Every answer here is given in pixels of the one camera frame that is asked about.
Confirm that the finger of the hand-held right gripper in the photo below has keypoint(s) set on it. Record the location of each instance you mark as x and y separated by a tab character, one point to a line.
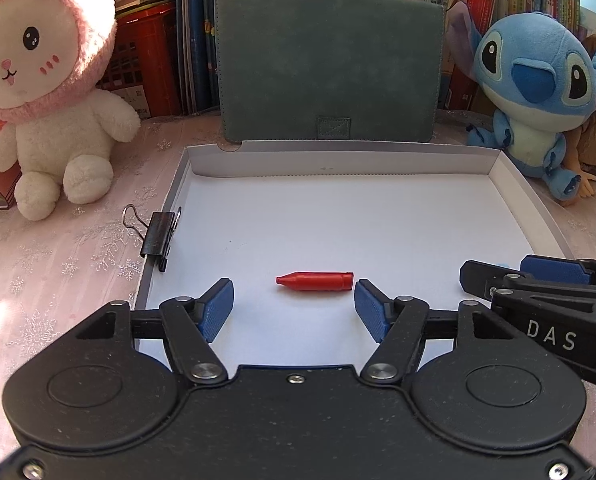
553	269
478	277

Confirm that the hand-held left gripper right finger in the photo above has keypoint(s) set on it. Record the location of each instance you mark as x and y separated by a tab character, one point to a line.
370	310

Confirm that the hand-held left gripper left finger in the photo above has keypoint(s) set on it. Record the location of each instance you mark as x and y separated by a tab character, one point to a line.
217	307

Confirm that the red crayon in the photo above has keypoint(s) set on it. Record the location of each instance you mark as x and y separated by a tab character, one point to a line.
318	281

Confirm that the grey cardboard box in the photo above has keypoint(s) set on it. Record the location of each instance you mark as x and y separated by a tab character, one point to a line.
328	220

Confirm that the black binder clip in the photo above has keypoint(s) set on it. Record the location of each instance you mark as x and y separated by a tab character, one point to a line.
157	235

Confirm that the blue alien plush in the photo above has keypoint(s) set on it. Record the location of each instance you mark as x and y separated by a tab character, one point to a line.
528	110

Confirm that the pink snowflake tablecloth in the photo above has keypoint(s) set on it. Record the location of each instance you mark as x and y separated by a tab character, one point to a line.
52	270

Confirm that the pink hooded bunny plush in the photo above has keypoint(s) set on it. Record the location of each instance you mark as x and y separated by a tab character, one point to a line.
42	125

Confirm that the green felt folder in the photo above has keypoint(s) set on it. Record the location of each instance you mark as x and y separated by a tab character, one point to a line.
328	60

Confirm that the red plastic crate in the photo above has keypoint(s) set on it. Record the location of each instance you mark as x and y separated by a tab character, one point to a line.
147	50

